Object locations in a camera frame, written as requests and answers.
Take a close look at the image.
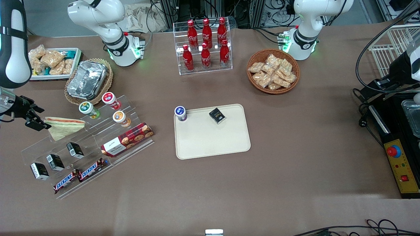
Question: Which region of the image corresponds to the red lid cup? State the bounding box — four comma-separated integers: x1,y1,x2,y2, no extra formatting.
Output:
102,92,121,110

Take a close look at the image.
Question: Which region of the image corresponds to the scalloped wicker basket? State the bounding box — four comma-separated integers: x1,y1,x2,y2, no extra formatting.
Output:
64,58,114,106

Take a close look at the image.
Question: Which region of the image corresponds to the round wicker basket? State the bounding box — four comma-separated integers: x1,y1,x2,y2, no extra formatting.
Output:
246,48,300,95

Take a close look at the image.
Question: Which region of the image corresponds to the red cola bottle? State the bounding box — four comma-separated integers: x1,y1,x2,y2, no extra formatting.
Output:
182,44,194,72
187,20,198,46
220,39,230,66
202,18,213,45
200,43,211,69
217,17,228,43

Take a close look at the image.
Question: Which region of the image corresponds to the metal equipment frame with cables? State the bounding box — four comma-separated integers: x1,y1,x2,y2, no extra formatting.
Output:
150,0,296,29

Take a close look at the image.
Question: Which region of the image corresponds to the small black box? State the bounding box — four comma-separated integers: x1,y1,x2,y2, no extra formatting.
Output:
66,142,85,159
46,154,65,171
209,108,227,125
30,163,50,181

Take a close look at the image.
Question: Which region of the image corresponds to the orange lid cup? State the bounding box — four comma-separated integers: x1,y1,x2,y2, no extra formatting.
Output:
113,110,131,128

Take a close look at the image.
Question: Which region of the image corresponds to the white plastic bin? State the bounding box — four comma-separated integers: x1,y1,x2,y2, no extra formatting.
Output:
29,48,83,82

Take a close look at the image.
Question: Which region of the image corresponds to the long black cable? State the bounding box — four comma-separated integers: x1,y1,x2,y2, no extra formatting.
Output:
291,225,420,236

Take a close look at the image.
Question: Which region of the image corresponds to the white wire rack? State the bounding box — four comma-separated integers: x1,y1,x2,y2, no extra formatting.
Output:
368,24,420,78

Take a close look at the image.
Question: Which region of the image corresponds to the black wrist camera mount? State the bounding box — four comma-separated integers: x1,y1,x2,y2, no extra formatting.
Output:
13,94,36,118

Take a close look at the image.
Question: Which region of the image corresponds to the cream plastic tray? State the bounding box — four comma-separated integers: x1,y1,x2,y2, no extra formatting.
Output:
174,104,252,160

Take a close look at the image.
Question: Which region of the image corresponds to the shiny metal tray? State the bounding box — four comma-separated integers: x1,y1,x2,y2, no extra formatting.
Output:
401,99,420,138

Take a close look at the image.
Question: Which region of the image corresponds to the black sealing machine yellow panel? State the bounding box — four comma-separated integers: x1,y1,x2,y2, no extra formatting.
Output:
367,92,420,200

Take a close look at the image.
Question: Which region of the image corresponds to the Snickers bar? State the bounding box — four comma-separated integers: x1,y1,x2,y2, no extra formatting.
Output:
78,158,109,183
53,169,81,194

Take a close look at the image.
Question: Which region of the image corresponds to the clear acrylic bottle rack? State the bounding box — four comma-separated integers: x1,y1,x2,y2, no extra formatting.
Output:
173,18,233,76

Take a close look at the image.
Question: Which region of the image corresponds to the red plaid cookie box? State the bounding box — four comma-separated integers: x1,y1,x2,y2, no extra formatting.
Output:
100,122,154,157

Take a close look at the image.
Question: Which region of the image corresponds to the black power cable with plug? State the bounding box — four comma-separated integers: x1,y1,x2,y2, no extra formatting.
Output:
352,88,385,152

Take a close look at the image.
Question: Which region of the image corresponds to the red emergency stop button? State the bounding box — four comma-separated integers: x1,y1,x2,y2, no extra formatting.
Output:
386,144,402,159

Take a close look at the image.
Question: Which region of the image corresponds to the looped black cable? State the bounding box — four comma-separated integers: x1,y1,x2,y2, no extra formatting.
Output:
365,219,400,236

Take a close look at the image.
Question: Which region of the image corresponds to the aluminium foil container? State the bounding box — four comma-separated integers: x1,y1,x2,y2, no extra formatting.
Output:
67,60,109,100

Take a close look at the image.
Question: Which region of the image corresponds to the purple lid cup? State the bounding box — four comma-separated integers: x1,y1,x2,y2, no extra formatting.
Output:
174,106,188,122

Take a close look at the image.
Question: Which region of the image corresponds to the clear acrylic stepped stand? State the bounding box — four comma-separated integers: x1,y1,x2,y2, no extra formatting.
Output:
21,95,155,200

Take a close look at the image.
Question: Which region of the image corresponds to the green lid cup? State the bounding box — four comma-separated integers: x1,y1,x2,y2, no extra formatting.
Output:
79,101,100,119

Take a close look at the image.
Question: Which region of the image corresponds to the triangle sandwich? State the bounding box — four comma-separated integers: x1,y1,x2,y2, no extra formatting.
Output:
44,117,87,142

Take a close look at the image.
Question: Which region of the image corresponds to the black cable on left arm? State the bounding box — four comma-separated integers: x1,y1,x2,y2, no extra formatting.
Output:
356,9,420,93

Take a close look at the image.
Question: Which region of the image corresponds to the crumpled white cloth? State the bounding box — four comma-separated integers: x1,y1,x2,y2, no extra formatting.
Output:
124,3,165,33

